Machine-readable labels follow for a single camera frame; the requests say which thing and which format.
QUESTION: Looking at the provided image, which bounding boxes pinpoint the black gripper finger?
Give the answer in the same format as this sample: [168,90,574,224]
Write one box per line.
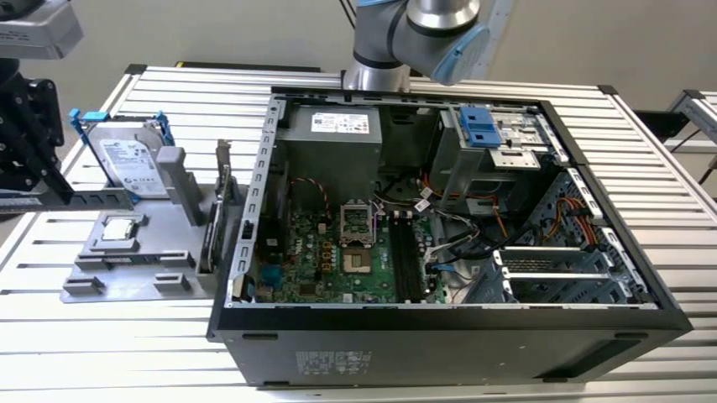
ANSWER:
[21,100,74,207]

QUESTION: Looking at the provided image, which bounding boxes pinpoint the blue RAM stick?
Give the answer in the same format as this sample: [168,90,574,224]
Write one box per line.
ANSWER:
[0,187,136,212]

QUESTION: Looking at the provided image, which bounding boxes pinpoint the RAM slot with white latches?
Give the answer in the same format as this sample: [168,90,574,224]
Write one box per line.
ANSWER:
[393,212,410,303]
[410,212,426,304]

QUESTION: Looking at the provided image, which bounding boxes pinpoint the hard disk in blue carrier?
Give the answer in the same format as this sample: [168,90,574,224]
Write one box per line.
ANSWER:
[66,107,177,202]

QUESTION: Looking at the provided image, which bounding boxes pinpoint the silver CPU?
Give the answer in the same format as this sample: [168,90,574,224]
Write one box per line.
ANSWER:
[98,217,140,242]

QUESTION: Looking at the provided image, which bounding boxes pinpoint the grey parts rack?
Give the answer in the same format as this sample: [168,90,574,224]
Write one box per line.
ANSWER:
[58,138,252,304]

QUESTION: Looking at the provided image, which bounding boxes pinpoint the graphics card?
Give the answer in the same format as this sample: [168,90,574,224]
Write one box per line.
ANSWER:
[196,139,235,275]

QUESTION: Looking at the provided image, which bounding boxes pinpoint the black case fan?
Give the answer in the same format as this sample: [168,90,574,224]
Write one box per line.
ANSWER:
[261,159,293,255]

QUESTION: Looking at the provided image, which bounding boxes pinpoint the blue expansion slot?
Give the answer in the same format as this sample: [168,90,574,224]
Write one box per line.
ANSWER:
[259,263,281,291]

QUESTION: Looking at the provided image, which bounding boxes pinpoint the grey power supply unit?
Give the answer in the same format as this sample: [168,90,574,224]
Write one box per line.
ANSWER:
[276,104,385,207]

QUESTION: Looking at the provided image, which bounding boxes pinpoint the CPU socket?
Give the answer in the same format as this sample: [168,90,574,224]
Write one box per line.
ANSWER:
[340,245,376,276]

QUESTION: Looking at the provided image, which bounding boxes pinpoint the green motherboard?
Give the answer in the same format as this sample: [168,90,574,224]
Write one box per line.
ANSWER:
[252,196,448,304]

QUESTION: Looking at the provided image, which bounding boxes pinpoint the metal drive cage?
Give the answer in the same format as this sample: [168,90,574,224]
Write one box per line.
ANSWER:
[427,104,564,216]

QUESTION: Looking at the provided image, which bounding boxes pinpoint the blue plastic drive latch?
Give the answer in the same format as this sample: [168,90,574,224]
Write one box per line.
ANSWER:
[455,106,504,149]

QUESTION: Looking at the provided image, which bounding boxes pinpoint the black open PC case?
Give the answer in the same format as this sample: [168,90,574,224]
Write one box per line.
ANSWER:
[205,86,695,390]

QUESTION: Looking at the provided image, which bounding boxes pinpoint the metal disk bay with rails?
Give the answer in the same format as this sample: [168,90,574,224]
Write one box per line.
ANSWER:
[491,244,637,304]

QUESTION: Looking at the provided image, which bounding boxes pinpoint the black block beside table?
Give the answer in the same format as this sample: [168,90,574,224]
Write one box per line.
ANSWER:
[631,108,691,140]

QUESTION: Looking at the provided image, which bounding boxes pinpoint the aluminium slat side table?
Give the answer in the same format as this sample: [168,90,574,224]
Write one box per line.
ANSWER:
[665,88,717,153]

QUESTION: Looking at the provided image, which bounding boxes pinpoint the multicoloured twisted fan wire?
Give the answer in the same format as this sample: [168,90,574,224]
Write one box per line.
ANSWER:
[287,176,332,222]

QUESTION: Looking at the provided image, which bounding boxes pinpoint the metal socket cover frame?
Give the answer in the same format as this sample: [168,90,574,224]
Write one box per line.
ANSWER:
[337,196,376,249]

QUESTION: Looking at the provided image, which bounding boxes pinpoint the thin wire locking lever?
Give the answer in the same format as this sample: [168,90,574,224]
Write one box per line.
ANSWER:
[368,200,383,249]

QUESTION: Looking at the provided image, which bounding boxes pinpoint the labelled orange yellow power wires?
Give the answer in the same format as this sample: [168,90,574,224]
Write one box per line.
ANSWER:
[372,172,448,214]

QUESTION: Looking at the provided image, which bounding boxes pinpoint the grey white wire bundle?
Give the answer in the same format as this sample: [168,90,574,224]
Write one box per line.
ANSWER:
[422,234,476,259]

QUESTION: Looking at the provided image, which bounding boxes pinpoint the black wire bundle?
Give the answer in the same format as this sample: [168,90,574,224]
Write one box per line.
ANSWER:
[442,224,539,264]

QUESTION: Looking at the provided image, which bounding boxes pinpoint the single orange wire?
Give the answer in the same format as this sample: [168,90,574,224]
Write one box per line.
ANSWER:
[490,204,510,238]

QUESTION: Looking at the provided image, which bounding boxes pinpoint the orange red yellow wire bundle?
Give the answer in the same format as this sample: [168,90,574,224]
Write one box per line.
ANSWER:
[550,196,595,249]

